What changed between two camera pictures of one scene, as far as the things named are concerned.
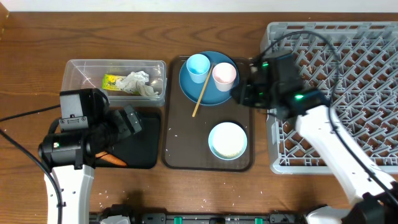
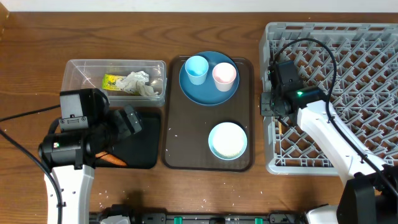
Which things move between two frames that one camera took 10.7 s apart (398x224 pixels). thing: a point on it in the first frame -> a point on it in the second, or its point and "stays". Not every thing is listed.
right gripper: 244,98 -> 265,108
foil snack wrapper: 109,80 stays
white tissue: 136,83 stays
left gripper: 124,129 stays
